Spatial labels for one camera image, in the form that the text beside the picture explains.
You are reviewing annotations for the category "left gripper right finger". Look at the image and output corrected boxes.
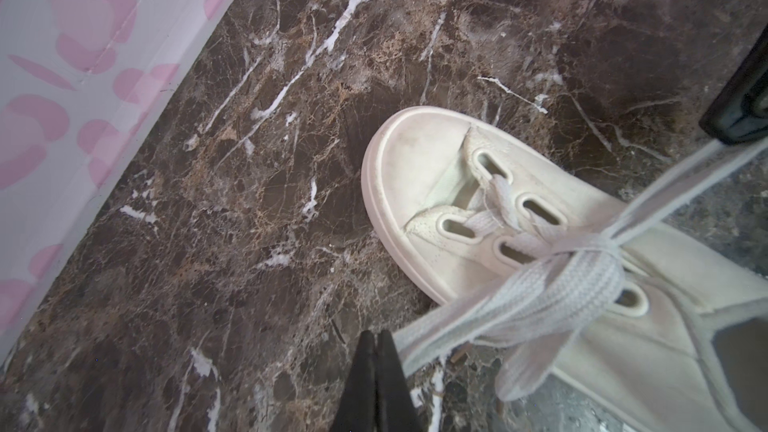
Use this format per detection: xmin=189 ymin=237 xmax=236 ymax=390
xmin=375 ymin=330 xmax=422 ymax=432

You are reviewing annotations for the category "cream white sneaker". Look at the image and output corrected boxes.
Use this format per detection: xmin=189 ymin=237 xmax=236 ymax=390
xmin=361 ymin=106 xmax=767 ymax=431

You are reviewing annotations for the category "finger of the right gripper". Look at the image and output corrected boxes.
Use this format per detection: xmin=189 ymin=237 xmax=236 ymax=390
xmin=699 ymin=28 xmax=767 ymax=145

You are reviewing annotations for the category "white shoelace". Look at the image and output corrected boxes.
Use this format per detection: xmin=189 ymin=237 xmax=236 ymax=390
xmin=393 ymin=139 xmax=767 ymax=401

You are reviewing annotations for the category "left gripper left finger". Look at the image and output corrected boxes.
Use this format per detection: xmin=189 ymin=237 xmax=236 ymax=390
xmin=330 ymin=330 xmax=376 ymax=432

